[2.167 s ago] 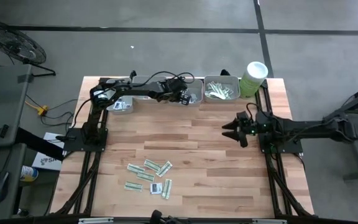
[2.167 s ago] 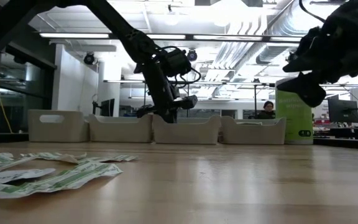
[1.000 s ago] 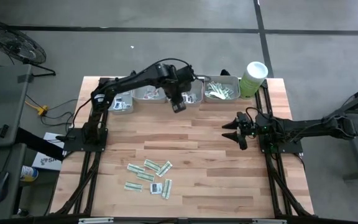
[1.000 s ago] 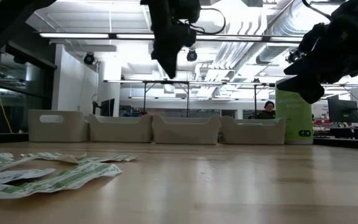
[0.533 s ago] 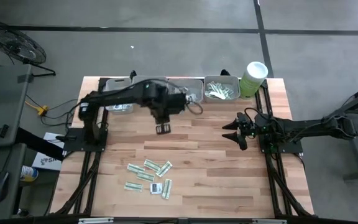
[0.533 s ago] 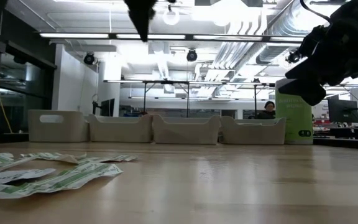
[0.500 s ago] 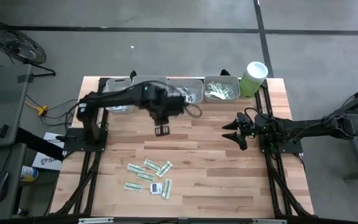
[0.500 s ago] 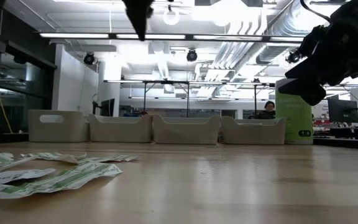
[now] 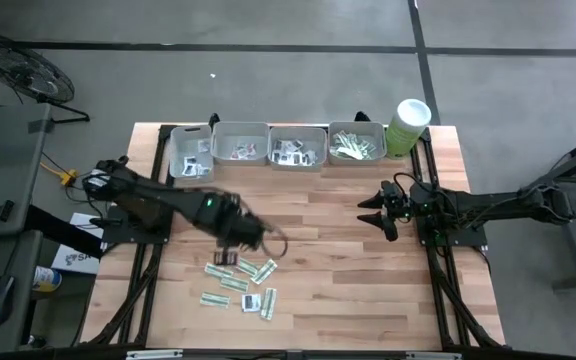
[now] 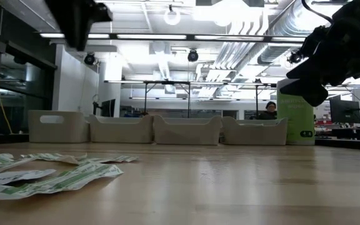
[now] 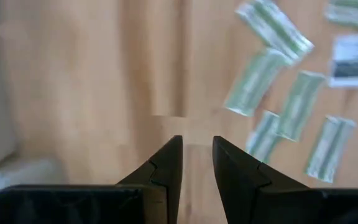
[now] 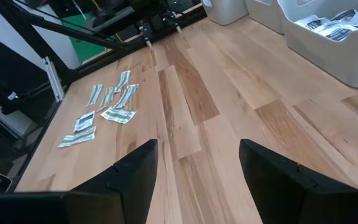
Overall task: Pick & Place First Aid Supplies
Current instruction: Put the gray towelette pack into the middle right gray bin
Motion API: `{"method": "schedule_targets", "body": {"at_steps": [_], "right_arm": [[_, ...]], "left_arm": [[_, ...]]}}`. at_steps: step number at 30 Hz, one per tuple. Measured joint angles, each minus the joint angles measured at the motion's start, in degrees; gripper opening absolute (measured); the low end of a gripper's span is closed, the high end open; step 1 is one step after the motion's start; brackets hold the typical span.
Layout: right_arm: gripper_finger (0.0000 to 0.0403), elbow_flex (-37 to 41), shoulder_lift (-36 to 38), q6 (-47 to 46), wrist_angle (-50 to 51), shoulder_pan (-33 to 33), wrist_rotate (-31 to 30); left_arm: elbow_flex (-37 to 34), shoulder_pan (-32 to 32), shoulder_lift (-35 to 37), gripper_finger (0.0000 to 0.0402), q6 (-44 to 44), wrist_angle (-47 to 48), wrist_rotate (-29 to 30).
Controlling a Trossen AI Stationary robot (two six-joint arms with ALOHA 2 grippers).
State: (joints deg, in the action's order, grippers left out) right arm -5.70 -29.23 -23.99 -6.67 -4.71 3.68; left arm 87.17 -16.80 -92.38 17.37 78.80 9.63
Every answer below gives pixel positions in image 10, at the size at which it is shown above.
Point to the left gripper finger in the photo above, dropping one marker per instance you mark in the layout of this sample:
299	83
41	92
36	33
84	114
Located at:
77	42

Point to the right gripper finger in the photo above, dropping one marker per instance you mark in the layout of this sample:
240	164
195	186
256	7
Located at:
311	69
311	92

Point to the green disinfectant wipes canister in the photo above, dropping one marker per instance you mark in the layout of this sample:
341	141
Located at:
295	125

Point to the black computer monitor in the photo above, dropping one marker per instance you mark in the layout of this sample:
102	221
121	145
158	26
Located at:
109	107
344	111

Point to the person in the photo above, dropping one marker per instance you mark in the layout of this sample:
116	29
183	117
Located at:
270	112

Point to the dark office desk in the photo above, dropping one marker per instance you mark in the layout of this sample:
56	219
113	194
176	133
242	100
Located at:
345	132

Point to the light grey plastic bin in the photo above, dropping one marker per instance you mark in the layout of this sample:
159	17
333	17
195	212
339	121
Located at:
67	128
122	129
187	131
253	134

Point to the black bar with light strips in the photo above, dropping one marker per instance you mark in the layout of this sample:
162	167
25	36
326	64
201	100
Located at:
192	37

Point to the white dark-label wipe packet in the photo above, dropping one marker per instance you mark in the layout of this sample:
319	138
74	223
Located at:
27	175

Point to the black ceiling camera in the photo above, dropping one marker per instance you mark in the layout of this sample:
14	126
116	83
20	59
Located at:
89	58
192	55
294	58

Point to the silver ventilation duct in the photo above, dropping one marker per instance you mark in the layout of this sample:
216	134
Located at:
292	22

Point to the black workstation frame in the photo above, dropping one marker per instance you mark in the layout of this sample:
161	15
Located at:
167	82

